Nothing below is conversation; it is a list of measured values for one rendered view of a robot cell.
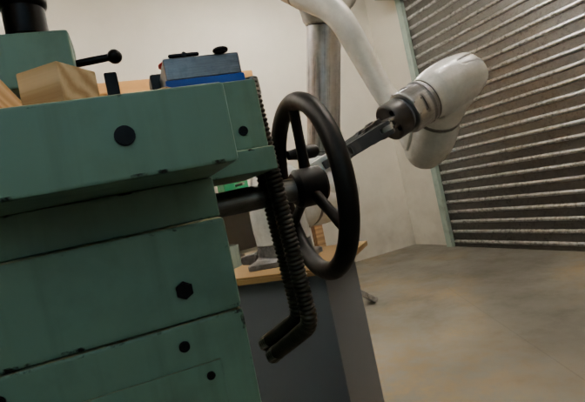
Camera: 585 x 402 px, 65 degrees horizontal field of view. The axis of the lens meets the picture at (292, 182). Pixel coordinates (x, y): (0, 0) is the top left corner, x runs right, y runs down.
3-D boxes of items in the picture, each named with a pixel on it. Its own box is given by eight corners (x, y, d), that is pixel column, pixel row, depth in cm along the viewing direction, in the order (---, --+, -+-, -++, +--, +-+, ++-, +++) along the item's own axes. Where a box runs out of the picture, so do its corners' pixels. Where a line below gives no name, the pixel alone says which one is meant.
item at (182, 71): (245, 80, 60) (237, 38, 60) (158, 91, 56) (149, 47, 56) (227, 104, 72) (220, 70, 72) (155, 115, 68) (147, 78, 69)
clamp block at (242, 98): (270, 146, 58) (256, 77, 59) (161, 164, 54) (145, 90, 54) (245, 160, 72) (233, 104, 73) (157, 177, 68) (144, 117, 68)
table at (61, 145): (355, 138, 37) (339, 64, 37) (-108, 222, 27) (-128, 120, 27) (223, 189, 94) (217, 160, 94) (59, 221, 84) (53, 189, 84)
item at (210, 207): (220, 215, 47) (211, 177, 47) (-19, 267, 40) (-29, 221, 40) (183, 217, 84) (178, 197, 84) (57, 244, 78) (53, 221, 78)
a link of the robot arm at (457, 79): (450, 96, 85) (436, 143, 96) (506, 60, 90) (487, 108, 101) (407, 66, 91) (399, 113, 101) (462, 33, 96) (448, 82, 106)
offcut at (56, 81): (23, 118, 33) (15, 73, 33) (65, 123, 37) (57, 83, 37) (64, 106, 32) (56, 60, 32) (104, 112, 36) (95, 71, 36)
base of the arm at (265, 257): (252, 261, 141) (249, 243, 141) (323, 250, 137) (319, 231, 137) (233, 274, 123) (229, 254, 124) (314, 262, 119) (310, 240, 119)
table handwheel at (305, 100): (364, 315, 67) (380, 130, 53) (230, 358, 61) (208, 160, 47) (290, 215, 91) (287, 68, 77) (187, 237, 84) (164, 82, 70)
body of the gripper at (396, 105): (382, 103, 94) (347, 124, 91) (405, 91, 86) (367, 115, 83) (400, 135, 95) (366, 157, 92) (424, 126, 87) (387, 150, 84)
